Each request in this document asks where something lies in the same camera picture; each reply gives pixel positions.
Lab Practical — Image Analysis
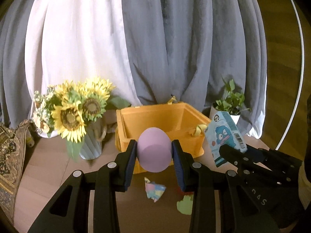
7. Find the blue cartoon tissue pack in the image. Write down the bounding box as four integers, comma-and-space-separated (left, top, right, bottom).
204, 111, 247, 167

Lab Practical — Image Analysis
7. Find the red green fluffy plush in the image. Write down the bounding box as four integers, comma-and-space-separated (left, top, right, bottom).
176, 186, 194, 196

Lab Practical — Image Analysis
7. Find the pastel patchwork fabric pouch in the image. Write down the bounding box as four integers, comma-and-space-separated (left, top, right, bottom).
144, 177, 166, 203

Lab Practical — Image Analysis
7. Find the purple fluffy plush toy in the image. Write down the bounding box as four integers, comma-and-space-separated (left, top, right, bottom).
137, 127, 172, 173

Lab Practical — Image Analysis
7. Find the green flat plush leaf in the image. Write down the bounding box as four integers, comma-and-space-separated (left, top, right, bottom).
176, 194, 193, 215

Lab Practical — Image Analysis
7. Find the white plant pot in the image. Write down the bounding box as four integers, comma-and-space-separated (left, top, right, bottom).
209, 104, 240, 125

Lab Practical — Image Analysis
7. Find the green potted plant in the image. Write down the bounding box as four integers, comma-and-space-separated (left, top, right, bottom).
212, 78, 252, 116

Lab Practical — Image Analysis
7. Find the orange plastic crate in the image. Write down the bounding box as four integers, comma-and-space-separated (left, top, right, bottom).
114, 102, 211, 175

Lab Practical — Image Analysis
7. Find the grey ribbed vase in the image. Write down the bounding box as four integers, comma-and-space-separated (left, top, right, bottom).
79, 117, 107, 160

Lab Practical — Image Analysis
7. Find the patterned brown cushion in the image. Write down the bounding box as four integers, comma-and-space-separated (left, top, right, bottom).
1, 120, 36, 223

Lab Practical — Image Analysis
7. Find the sunflower bouquet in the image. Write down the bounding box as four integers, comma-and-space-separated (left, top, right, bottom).
32, 77, 131, 159

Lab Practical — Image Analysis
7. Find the white metal hoop stand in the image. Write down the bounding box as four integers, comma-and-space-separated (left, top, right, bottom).
275, 0, 306, 151

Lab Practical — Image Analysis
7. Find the white sheer curtain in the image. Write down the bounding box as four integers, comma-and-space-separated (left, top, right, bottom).
25, 0, 141, 106

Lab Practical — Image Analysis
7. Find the yellow fabric strap right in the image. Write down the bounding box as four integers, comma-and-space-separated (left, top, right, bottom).
189, 123, 209, 137

